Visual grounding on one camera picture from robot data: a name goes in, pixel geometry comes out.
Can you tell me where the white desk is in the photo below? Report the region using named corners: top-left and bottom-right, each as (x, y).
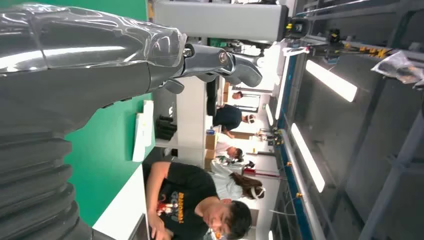
top-left (92, 163), bottom-right (149, 240)

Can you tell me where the clear plastic bag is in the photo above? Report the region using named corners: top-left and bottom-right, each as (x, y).
top-left (370, 50), bottom-right (424, 86)

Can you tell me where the black equipment pile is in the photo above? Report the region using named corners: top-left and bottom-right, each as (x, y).
top-left (155, 114), bottom-right (178, 142)

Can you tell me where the white tube with yellow print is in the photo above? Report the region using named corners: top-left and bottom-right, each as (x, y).
top-left (143, 99), bottom-right (155, 147)

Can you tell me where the cardboard box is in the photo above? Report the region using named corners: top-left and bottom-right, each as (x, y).
top-left (204, 132), bottom-right (219, 152)
top-left (203, 149), bottom-right (217, 172)

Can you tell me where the ceiling light strip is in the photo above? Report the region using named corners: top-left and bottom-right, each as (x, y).
top-left (264, 103), bottom-right (275, 127)

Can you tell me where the grey laptop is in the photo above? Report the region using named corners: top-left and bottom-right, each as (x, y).
top-left (128, 213), bottom-right (151, 240)

